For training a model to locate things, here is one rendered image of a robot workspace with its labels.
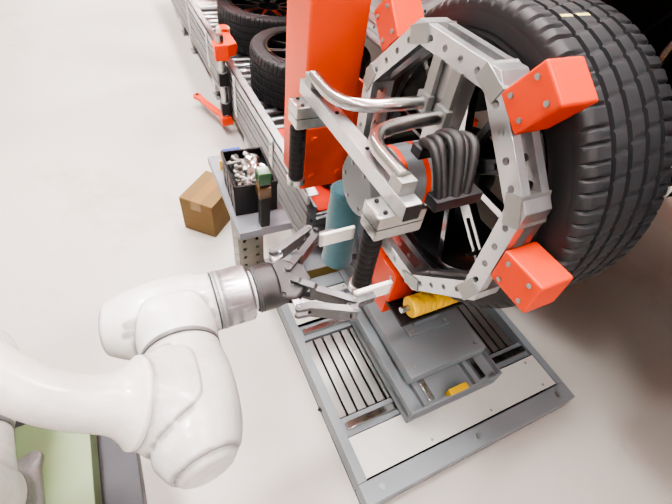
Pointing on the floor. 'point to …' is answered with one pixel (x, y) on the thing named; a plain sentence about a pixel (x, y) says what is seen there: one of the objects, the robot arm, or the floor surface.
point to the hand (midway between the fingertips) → (365, 259)
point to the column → (247, 250)
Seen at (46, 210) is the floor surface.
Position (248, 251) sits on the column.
